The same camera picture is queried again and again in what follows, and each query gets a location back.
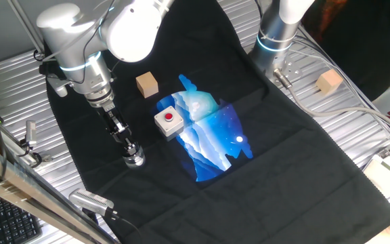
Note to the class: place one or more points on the grey box with red button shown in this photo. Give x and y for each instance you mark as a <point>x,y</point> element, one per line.
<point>176,123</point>

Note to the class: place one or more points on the aluminium frame beam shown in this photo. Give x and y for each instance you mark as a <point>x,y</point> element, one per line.
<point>12,179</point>

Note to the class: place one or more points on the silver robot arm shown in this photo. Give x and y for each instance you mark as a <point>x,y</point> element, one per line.
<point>80,34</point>

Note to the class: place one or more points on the wooden cube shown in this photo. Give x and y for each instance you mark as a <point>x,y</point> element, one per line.
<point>147,84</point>
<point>328,83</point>

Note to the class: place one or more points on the clear glass jar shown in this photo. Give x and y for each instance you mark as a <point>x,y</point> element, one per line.
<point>134,162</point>

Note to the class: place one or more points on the black chair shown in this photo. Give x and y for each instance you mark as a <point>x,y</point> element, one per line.
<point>361,40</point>

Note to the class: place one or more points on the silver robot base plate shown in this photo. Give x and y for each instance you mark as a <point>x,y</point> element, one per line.
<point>291,69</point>

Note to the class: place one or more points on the wrist camera with silver bracket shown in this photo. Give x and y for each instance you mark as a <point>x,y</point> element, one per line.
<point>58,83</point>

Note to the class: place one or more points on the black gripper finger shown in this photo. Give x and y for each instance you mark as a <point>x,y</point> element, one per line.
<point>134,146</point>
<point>127,145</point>

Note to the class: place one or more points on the black cloth with blue print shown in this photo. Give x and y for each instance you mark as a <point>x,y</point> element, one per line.
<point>283,186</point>

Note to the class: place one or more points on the silver camera on rail clamp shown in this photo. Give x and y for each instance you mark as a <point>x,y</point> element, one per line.
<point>30,130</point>

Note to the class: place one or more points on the black keyboard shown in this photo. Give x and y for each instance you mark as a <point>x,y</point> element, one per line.
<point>12,223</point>

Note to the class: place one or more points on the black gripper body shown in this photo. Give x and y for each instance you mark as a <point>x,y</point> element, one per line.
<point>115,123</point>

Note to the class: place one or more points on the thin metal pole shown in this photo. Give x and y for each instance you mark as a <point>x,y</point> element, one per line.
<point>26,25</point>

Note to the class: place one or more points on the white flat device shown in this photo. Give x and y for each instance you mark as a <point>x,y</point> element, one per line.
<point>388,173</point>

